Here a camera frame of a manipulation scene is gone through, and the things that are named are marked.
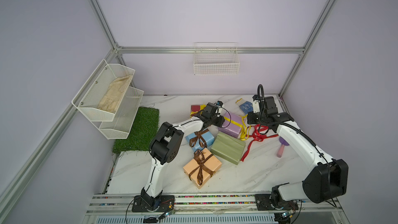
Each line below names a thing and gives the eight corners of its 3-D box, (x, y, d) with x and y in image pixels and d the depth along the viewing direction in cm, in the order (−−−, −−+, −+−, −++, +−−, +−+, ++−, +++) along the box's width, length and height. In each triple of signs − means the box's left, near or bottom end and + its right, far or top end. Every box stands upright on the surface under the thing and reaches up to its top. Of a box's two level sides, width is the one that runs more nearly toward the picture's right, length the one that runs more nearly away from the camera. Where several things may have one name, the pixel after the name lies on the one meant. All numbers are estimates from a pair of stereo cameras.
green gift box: (209, 152, 92) (210, 148, 87) (218, 135, 100) (219, 130, 95) (237, 166, 87) (239, 162, 82) (244, 146, 95) (247, 142, 90)
